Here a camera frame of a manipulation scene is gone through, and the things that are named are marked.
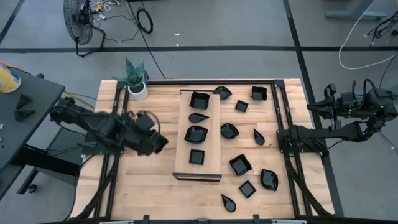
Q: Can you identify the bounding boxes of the potted plant white pot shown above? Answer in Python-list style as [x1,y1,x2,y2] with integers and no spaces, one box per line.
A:
[111,57,149,101]

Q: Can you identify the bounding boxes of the black floor fan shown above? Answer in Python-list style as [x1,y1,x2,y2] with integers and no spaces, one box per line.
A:
[63,0,107,58]

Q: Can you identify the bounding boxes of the white power strip with cords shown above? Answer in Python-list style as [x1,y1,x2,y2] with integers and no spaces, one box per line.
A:
[91,0,123,20]

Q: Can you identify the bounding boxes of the coiled black cable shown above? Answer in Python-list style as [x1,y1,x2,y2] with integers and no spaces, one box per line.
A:
[136,7,154,35]

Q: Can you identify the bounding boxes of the black spare gripper finger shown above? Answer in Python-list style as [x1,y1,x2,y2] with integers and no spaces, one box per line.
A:
[13,108,37,123]
[15,93,34,110]

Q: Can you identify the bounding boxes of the black teardrop plate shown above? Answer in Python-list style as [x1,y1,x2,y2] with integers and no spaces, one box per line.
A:
[188,113,210,124]
[252,128,266,146]
[221,193,237,213]

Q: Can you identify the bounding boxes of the black side table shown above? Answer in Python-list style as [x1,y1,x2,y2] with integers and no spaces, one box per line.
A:
[0,67,82,202]

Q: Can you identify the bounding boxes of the white floor cable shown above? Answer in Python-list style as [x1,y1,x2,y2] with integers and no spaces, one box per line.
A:
[338,0,398,70]

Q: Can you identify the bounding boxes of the wooden sorting tray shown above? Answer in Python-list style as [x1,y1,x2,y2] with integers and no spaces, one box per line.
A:
[172,88,223,183]

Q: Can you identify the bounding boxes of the long black cable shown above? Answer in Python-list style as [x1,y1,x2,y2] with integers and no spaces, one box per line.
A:
[126,0,167,80]

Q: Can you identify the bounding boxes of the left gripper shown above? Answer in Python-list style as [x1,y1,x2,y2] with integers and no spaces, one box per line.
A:
[132,122,170,156]

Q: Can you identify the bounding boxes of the white yellow wipes container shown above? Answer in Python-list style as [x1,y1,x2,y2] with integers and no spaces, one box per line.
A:
[0,64,22,94]

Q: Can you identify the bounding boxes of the black small square plate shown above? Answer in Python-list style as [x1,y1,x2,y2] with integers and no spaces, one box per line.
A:
[188,149,206,166]
[234,100,249,113]
[238,180,257,199]

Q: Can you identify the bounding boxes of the black leaf-shaped plate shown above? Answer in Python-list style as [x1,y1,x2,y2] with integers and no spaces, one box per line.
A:
[220,123,240,140]
[183,125,209,144]
[213,85,233,101]
[260,168,279,192]

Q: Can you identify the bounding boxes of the gray desk foot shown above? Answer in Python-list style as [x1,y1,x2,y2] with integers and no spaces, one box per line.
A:
[325,0,388,21]

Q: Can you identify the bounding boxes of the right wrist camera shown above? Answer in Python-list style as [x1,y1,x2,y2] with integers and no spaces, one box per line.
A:
[340,91,356,110]

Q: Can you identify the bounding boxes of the black wavy square plate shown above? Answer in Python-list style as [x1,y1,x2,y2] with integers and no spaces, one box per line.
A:
[188,91,211,111]
[251,85,268,101]
[229,154,253,177]

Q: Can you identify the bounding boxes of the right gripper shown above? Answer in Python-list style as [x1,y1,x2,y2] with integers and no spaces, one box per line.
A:
[307,83,343,122]

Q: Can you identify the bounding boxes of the black aluminium station frame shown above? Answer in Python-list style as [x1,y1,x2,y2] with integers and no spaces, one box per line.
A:
[40,78,398,224]

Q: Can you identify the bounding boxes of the black cable bundle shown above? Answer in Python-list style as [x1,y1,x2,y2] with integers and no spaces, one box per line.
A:
[366,14,398,46]

